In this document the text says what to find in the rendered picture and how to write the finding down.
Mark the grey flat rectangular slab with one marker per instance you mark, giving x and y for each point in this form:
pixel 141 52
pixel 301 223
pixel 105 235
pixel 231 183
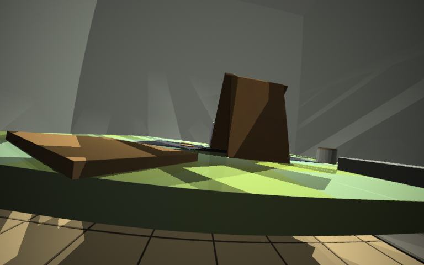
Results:
pixel 411 175

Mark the tan flat board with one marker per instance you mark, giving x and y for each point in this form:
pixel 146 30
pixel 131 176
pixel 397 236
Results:
pixel 86 156

